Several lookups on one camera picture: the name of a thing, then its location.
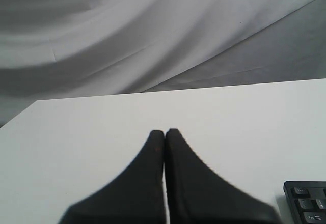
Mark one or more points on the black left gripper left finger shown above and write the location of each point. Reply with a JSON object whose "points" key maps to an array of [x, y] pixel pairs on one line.
{"points": [[134, 196]]}

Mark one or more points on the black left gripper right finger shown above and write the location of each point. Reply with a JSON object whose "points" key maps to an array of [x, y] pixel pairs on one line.
{"points": [[196, 194]]}

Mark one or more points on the black acer keyboard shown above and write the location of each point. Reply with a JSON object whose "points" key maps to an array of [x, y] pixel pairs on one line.
{"points": [[306, 201]]}

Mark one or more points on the white backdrop cloth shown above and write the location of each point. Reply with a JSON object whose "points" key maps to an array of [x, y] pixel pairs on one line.
{"points": [[53, 49]]}

